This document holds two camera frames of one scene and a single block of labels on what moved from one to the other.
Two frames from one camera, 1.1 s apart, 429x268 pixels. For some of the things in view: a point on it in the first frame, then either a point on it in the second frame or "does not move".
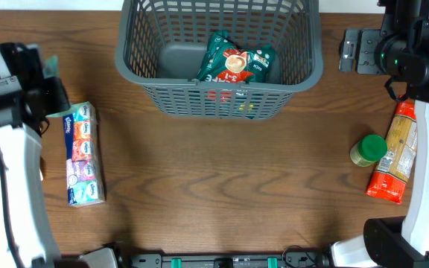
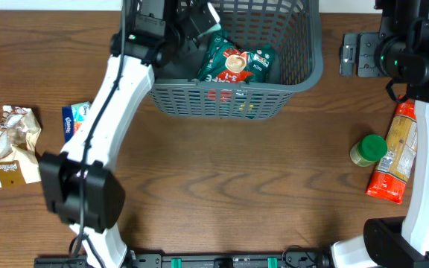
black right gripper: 366,50 does not move
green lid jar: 369,149 does not move
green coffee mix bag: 224,62 does not move
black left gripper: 54,97 to 186,46
